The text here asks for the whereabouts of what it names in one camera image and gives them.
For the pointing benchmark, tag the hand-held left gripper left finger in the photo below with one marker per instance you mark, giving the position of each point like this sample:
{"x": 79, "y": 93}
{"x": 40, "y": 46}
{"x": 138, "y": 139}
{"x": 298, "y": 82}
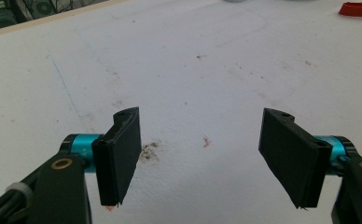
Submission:
{"x": 120, "y": 158}

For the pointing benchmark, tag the red flat object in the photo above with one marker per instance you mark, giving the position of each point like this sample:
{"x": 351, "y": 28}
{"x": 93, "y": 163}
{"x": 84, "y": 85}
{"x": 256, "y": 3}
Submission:
{"x": 359, "y": 9}

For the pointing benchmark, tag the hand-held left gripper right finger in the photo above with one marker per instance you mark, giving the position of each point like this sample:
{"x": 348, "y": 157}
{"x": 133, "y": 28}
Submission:
{"x": 294, "y": 155}

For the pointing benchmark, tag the dark equipment with fan grille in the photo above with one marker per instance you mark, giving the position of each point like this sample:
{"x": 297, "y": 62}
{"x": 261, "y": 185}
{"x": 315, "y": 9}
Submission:
{"x": 30, "y": 9}

